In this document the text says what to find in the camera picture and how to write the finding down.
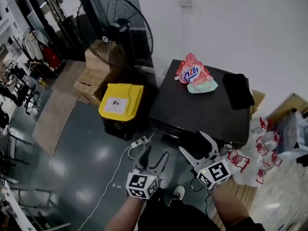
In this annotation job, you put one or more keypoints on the white power strip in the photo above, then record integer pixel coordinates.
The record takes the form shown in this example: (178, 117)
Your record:
(139, 142)

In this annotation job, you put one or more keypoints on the small cardboard box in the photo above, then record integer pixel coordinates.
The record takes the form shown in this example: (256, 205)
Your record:
(257, 101)

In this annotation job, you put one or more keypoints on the black cloth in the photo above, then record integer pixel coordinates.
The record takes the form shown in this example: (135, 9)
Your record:
(238, 91)

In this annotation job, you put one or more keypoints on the black framed glass door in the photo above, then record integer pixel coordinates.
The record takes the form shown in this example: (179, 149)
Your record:
(60, 18)

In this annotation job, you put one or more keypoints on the yellow lidded trash bin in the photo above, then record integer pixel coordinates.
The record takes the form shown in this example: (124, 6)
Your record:
(120, 101)

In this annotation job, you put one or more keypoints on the flat cardboard sheet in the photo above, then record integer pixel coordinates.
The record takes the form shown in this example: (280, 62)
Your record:
(54, 121)
(68, 76)

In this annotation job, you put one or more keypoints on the person's left forearm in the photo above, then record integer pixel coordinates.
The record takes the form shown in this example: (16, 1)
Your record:
(125, 213)

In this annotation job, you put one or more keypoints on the pink detergent refill bag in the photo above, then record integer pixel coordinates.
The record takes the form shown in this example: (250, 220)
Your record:
(195, 74)

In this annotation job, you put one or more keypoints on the person's white shoe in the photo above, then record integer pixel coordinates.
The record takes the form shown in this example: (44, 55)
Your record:
(177, 194)

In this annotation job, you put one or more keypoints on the white wall switch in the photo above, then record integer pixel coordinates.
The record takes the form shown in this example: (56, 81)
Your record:
(185, 2)

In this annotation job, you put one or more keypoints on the grey plastic bag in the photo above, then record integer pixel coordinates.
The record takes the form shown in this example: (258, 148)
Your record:
(292, 133)

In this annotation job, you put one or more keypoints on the white workbench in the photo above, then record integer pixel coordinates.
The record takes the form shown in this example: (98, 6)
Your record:
(10, 208)

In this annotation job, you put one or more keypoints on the stack of cardboard boxes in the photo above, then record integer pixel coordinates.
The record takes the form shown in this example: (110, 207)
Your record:
(92, 77)

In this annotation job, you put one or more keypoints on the red bag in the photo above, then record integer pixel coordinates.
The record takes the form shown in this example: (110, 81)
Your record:
(51, 56)

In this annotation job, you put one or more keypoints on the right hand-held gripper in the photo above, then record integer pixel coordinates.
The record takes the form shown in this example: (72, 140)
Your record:
(215, 174)

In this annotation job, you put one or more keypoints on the person's right forearm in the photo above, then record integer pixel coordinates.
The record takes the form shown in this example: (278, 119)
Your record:
(228, 206)

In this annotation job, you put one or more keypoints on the white red printed plastic bags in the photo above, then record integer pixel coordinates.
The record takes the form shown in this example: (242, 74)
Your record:
(252, 162)

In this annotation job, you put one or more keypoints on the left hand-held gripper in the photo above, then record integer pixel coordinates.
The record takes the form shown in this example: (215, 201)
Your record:
(142, 185)

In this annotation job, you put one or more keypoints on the person's black clothing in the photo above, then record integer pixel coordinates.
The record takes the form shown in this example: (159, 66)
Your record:
(178, 218)

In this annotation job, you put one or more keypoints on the large black standing fan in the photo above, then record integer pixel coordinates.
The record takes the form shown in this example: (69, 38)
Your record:
(115, 30)

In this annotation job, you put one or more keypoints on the black washing machine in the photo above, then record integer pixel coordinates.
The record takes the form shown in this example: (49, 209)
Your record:
(202, 105)

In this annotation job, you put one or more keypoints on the black office chair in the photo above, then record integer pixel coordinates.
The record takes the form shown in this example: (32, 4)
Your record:
(27, 96)

